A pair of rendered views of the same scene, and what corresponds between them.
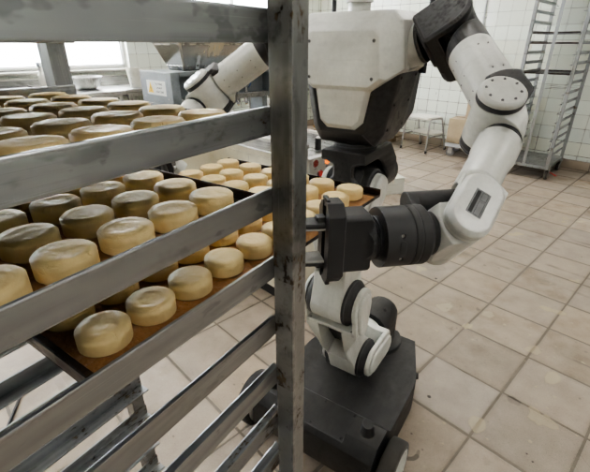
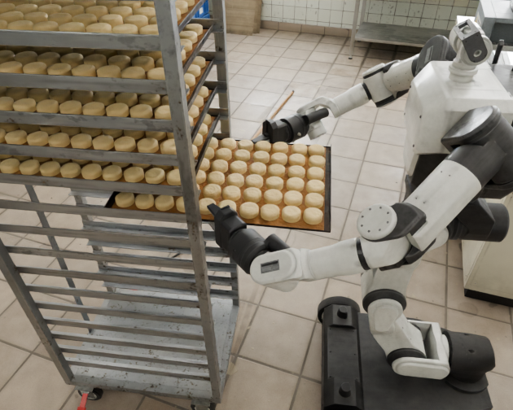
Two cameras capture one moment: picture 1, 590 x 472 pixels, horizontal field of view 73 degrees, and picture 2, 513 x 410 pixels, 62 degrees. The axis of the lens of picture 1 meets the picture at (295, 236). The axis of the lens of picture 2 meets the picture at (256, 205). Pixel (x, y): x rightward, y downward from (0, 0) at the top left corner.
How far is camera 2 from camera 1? 95 cm
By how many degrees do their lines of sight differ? 54
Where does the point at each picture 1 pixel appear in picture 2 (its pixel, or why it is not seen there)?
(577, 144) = not seen: outside the picture
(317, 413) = (340, 353)
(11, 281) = (91, 172)
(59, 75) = (220, 76)
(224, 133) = (152, 159)
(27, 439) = (82, 211)
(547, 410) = not seen: outside the picture
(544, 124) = not seen: outside the picture
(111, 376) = (106, 211)
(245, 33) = (163, 128)
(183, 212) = (151, 176)
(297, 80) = (179, 153)
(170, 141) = (126, 157)
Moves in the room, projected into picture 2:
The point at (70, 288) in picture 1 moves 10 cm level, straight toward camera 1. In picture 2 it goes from (93, 183) to (60, 205)
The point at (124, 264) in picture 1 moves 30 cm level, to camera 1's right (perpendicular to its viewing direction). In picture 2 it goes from (109, 184) to (141, 263)
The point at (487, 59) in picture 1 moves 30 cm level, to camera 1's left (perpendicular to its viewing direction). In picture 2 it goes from (423, 189) to (334, 122)
